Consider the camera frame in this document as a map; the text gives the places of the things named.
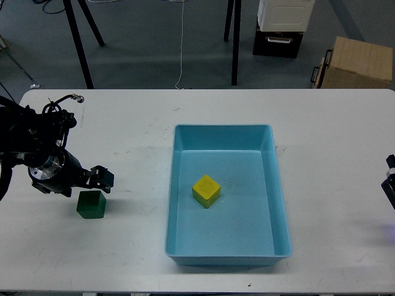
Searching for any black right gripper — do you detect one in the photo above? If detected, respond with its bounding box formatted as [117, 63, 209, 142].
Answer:
[381, 155, 395, 208]

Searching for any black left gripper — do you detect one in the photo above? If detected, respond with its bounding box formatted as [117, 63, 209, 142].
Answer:
[28, 150, 114, 197]

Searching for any green wooden cube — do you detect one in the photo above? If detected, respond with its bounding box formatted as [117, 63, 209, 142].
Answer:
[77, 191, 106, 219]

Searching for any yellow wooden cube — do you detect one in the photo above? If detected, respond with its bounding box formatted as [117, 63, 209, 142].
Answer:
[192, 175, 221, 208]

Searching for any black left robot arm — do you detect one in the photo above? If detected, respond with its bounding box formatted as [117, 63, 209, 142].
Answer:
[1, 94, 114, 197]

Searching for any light blue plastic bin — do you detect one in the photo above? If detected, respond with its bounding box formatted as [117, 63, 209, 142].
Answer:
[165, 125, 292, 266]

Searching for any black storage crate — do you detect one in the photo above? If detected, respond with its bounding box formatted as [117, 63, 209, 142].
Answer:
[252, 23, 304, 59]

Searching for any black table leg angled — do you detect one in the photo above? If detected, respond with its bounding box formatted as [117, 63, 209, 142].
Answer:
[78, 0, 105, 47]

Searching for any black table leg left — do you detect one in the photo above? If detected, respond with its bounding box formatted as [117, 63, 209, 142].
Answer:
[63, 0, 94, 89]

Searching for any black table leg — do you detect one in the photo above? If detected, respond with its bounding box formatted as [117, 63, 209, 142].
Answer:
[223, 0, 242, 86]
[63, 0, 94, 89]

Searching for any black table leg right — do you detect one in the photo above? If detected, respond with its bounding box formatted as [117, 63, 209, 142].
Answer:
[223, 0, 242, 86]

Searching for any wooden box with handles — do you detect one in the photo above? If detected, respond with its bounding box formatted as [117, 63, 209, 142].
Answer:
[310, 36, 394, 89]

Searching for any white hanging cable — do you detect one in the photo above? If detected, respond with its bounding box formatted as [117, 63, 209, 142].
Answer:
[175, 0, 193, 91]

